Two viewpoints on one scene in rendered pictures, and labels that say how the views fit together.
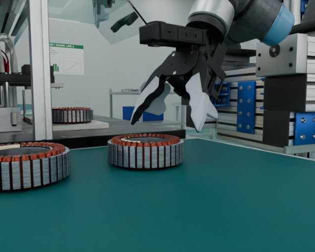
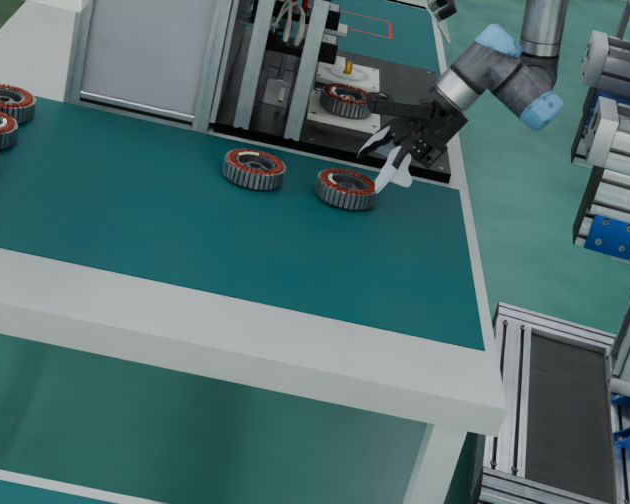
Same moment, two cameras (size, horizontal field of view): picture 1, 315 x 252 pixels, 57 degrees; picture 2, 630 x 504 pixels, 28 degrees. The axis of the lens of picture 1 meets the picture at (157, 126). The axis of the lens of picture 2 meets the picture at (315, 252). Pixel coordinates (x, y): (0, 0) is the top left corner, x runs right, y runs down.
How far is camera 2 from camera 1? 1.89 m
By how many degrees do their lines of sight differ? 33
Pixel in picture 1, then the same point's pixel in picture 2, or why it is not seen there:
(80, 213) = (263, 213)
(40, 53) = (308, 63)
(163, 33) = (377, 109)
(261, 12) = (509, 100)
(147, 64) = not seen: outside the picture
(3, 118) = (272, 90)
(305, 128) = (607, 232)
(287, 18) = (539, 113)
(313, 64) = (619, 160)
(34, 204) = (248, 199)
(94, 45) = not seen: outside the picture
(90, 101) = not seen: outside the picture
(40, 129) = (290, 129)
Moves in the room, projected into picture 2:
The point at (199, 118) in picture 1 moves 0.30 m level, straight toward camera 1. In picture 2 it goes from (379, 184) to (263, 216)
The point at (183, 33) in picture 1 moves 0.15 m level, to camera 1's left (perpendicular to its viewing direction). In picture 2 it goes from (400, 109) to (330, 79)
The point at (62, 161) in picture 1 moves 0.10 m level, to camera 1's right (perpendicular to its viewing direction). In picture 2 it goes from (274, 179) to (321, 201)
